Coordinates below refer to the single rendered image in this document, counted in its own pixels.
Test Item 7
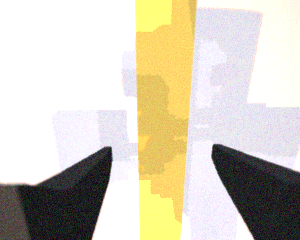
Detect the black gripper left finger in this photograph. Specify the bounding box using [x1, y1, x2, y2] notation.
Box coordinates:
[0, 146, 113, 240]

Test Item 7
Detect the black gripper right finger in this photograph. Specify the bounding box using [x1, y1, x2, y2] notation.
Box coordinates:
[211, 144, 300, 240]

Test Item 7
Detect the yellow rectangular bar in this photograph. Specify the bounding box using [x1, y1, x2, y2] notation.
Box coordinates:
[135, 0, 197, 240]

